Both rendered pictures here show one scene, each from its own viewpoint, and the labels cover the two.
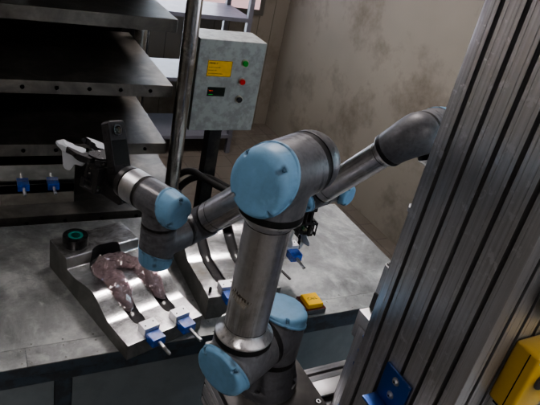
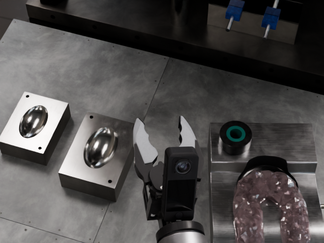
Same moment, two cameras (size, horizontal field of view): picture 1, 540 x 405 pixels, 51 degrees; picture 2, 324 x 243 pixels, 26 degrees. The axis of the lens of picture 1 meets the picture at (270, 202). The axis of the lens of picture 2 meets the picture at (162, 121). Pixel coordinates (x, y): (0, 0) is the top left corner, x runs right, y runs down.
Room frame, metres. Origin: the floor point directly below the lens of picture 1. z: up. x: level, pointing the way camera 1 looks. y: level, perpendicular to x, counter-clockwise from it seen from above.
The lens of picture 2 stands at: (0.75, -0.02, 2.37)
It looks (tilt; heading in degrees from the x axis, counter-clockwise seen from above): 55 degrees down; 49
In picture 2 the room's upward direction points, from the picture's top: straight up
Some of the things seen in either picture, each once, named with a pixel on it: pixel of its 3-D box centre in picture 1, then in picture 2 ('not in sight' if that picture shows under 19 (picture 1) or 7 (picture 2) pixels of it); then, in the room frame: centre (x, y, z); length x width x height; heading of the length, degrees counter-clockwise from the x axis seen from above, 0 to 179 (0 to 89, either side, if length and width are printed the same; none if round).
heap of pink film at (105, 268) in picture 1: (126, 272); (270, 214); (1.44, 0.40, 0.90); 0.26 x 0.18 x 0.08; 49
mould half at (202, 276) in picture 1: (218, 253); not in sight; (1.69, 0.14, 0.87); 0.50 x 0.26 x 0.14; 32
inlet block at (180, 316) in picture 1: (187, 327); not in sight; (1.30, 0.16, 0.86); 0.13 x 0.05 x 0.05; 49
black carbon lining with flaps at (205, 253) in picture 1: (218, 245); not in sight; (1.68, 0.14, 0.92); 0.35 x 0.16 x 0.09; 32
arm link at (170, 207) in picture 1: (161, 204); not in sight; (1.00, 0.22, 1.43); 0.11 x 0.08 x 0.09; 59
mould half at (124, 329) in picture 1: (123, 283); (265, 221); (1.43, 0.40, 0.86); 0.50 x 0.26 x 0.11; 49
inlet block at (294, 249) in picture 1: (295, 256); not in sight; (1.69, -0.13, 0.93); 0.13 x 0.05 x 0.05; 32
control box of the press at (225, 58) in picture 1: (204, 187); not in sight; (2.40, 0.32, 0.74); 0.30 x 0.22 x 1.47; 122
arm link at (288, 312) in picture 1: (276, 327); not in sight; (0.98, -0.07, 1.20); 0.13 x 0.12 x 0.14; 149
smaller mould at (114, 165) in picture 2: not in sight; (101, 155); (1.26, 0.82, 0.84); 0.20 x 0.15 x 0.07; 32
